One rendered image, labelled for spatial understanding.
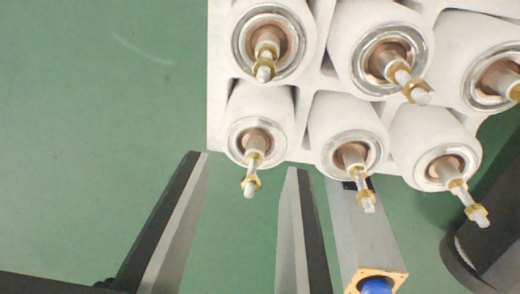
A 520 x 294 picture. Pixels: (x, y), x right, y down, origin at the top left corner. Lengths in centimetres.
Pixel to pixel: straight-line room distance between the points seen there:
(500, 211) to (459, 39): 48
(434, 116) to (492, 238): 42
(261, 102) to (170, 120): 36
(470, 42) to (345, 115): 14
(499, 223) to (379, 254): 38
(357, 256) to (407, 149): 16
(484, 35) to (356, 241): 30
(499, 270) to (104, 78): 92
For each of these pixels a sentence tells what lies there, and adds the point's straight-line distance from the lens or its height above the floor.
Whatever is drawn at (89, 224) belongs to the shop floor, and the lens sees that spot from 106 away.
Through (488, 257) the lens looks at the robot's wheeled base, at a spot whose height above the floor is 16.
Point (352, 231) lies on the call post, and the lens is 46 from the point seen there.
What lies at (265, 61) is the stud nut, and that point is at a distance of 21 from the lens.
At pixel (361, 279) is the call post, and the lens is 45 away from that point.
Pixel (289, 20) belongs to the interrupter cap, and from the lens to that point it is 28.
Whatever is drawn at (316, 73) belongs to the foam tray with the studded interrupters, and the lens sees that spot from 38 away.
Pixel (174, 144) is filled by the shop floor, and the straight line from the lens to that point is 69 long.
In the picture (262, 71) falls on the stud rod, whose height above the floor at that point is 34.
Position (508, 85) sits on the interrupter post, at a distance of 34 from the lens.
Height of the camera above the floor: 53
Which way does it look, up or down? 55 degrees down
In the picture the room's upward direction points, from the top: 173 degrees counter-clockwise
